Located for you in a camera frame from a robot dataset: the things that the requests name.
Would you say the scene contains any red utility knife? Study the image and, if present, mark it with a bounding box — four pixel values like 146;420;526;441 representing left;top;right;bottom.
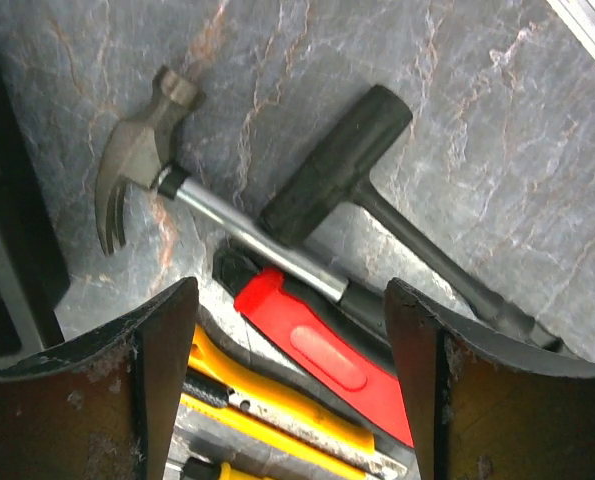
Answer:
212;246;414;448

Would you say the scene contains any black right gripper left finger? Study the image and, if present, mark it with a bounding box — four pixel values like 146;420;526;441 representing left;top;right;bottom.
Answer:
0;277;199;479

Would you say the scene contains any yellow utility knife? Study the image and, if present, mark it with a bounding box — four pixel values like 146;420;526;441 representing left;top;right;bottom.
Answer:
180;326;408;479

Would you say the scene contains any steel claw hammer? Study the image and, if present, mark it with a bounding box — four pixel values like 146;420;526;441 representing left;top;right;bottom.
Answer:
94;65;393;331

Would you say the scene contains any tan plastic toolbox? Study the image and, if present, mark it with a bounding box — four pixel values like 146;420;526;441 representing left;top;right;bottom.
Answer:
0;9;73;371

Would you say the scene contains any black rubber mallet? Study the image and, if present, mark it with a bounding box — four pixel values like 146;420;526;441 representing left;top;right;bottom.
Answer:
259;85;567;354

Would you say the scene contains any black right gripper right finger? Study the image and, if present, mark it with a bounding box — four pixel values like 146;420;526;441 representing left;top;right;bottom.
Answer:
385;279;595;479

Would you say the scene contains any yellow handle screwdriver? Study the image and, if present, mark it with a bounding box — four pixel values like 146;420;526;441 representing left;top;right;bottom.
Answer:
166;457;254;480

